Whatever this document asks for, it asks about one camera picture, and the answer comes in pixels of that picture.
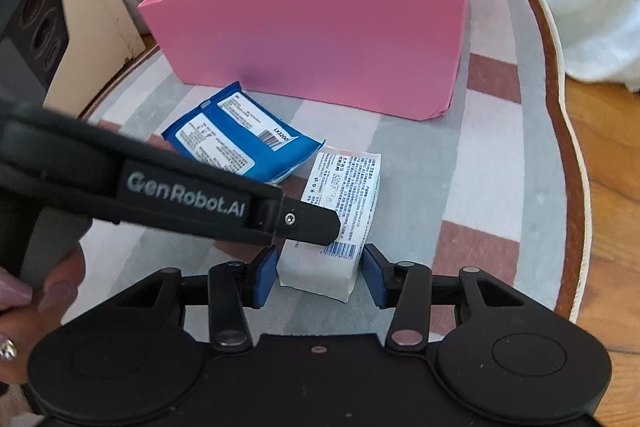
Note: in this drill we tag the beige cabinet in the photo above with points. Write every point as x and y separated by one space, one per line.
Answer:
95 37

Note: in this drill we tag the white tissue pack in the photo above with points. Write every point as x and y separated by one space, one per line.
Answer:
345 187

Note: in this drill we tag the person's left hand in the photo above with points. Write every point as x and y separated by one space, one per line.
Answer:
30 337

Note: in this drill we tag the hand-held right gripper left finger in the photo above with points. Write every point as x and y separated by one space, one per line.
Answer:
265 277

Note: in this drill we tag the pink cardboard box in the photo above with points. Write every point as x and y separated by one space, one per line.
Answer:
325 37

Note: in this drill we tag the checkered rug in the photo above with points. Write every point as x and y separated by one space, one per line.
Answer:
475 167

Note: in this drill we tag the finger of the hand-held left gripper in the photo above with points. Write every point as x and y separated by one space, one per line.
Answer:
315 222

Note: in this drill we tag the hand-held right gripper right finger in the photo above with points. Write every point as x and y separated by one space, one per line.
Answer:
375 277

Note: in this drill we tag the blue wet wipes pack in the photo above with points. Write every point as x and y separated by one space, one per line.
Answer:
240 142

